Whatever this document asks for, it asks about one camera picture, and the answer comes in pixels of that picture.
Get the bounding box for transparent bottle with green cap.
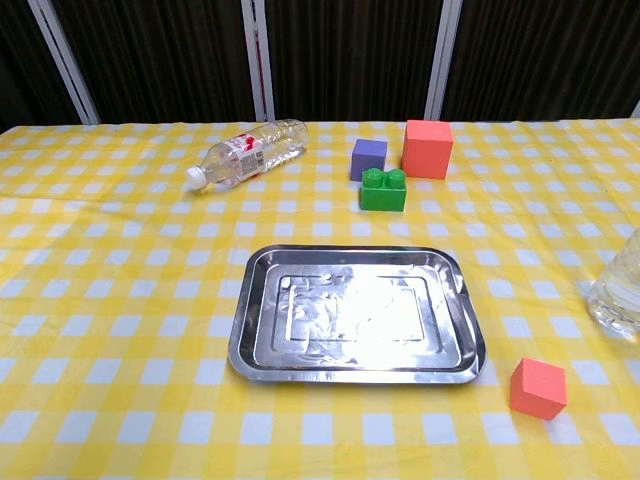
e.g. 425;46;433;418
587;238;640;344

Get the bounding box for rectangular metal tray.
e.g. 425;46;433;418
227;243;488;386

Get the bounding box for transparent bottle with red label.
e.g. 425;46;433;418
186;118;310;194

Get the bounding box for green plastic building brick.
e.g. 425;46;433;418
359;168;407;214

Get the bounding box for purple foam cube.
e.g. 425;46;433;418
349;138;389;183

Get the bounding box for large orange foam cube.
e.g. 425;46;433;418
400;119;455;180

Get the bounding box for dark corrugated partition panel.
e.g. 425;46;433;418
0;0;82;134
442;0;640;122
263;0;444;122
52;0;257;124

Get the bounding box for yellow white checkered tablecloth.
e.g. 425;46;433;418
0;118;640;480

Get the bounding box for small orange foam cube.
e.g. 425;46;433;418
509;357;569;421

